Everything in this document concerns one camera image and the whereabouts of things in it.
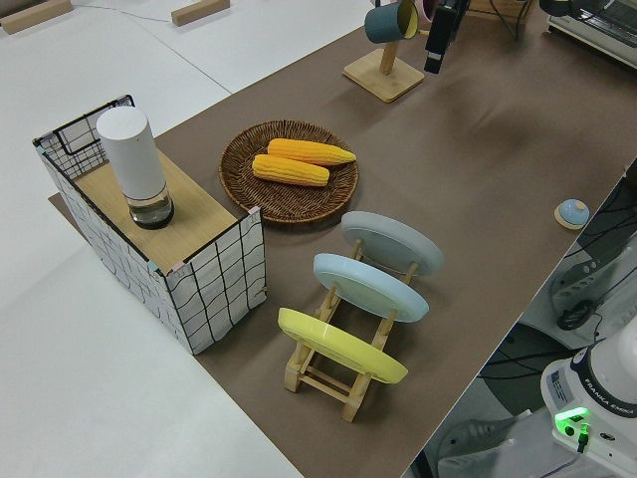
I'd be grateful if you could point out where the yellow plate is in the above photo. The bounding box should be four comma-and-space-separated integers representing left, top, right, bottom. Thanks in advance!
276, 307, 410, 386

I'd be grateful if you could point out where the white toaster oven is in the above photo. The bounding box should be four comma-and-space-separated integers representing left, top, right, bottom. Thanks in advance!
545, 0, 637, 72

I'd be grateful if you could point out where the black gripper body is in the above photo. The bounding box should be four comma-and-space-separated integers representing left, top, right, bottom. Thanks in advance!
437, 0, 472, 24

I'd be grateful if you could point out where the white cylindrical bottle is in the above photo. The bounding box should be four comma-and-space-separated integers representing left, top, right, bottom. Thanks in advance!
95, 108, 176, 232

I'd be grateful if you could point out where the round brown wicker basket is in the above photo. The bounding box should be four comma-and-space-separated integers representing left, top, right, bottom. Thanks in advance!
218, 119, 360, 230

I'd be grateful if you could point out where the teal mug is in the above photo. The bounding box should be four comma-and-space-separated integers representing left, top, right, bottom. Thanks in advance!
363, 0, 420, 46

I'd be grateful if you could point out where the yellow corn cob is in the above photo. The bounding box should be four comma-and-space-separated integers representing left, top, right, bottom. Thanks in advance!
251, 153, 331, 189
266, 137, 358, 168

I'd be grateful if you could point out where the brown table mat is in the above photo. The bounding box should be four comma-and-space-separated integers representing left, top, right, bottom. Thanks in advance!
47, 0, 637, 478

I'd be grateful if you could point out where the light wooden board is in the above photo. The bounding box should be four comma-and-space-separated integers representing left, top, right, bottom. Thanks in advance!
73, 147, 238, 268

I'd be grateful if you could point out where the blue call bell wooden base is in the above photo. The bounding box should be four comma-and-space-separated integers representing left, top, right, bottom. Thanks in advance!
553, 197, 591, 231

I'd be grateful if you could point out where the black power plug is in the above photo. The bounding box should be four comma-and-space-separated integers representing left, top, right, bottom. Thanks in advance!
555, 300, 595, 332

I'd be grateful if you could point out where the pink mug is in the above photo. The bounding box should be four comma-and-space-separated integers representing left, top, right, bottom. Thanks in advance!
415, 0, 443, 24

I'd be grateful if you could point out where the grey plate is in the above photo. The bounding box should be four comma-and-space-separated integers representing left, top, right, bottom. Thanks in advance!
339, 210, 446, 287

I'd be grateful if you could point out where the light blue plate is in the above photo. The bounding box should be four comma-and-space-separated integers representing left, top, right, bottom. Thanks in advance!
312, 252, 431, 326

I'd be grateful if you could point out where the black grid wire basket box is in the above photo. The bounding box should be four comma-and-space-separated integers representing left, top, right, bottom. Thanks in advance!
32, 93, 269, 357

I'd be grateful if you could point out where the thin black cable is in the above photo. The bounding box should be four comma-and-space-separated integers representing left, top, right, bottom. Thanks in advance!
489, 0, 531, 42

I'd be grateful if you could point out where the wooden plate rack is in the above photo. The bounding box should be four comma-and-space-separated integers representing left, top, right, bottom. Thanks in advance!
283, 237, 420, 425

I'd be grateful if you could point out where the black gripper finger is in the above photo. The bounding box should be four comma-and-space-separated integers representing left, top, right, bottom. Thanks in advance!
423, 5, 459, 77

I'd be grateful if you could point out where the short wooden block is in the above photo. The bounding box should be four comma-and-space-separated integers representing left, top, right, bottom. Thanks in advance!
169, 0, 232, 28

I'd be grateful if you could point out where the light wooden cabinet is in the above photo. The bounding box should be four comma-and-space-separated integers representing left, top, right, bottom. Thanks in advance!
467, 0, 543, 16

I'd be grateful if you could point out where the white power strip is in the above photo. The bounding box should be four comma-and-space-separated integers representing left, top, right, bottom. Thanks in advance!
548, 256, 612, 321

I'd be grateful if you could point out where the long wooden block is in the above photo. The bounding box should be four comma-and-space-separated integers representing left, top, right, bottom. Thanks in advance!
0, 0, 74, 36

